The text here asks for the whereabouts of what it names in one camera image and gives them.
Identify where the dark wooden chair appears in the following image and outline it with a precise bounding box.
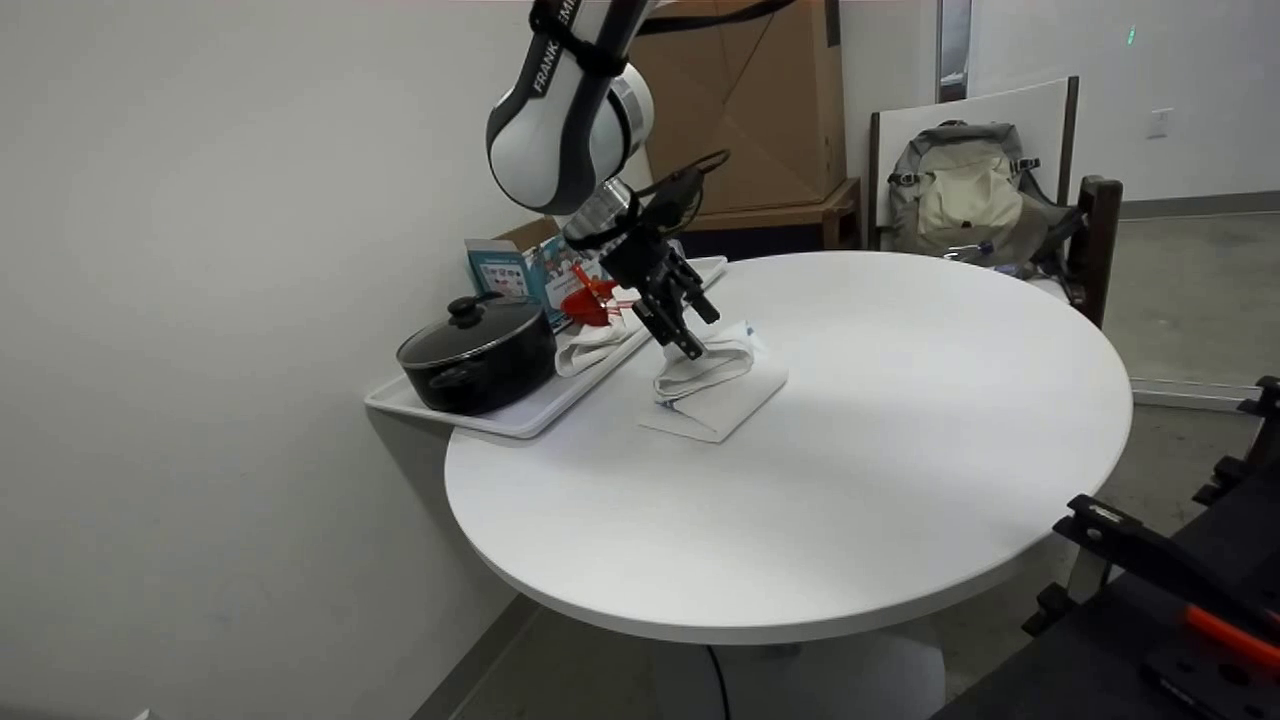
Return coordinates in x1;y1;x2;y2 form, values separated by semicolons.
1025;175;1128;332

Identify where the white board panel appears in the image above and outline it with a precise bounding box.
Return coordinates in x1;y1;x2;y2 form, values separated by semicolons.
873;72;1082;254

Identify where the large brown cardboard box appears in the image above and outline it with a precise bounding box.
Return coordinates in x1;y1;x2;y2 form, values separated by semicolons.
633;0;855;231

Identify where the black pot with lid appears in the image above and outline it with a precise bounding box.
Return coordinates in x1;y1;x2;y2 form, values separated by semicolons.
392;292;560;421

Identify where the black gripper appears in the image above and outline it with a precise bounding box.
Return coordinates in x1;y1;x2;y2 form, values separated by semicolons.
596;218;726;361

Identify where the white rectangular tray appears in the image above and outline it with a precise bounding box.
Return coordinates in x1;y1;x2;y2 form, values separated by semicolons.
358;254;733;443

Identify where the beige backpack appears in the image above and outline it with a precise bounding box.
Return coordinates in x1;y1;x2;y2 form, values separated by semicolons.
882;115;1070;278

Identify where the black perforated breadboard table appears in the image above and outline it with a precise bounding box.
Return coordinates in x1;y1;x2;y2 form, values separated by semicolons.
930;398;1280;720

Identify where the red plastic utensil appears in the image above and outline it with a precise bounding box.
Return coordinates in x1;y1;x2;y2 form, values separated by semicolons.
554;273;633;332

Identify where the white towel with red stripes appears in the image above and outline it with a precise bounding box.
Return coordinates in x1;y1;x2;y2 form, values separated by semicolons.
553;310;657;386

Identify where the blue printed carton box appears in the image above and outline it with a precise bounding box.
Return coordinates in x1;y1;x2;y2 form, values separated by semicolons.
462;218;602;336

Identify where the black clamp with orange handle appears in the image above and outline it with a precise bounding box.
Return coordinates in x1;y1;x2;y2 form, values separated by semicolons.
1052;492;1280;675

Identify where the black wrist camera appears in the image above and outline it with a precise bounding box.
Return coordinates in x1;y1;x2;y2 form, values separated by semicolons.
633;156;714;228

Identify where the white towel with blue stripes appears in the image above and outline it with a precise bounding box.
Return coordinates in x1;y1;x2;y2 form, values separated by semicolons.
635;322;792;449

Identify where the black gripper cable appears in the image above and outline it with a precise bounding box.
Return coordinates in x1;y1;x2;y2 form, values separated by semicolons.
635;143;735;231

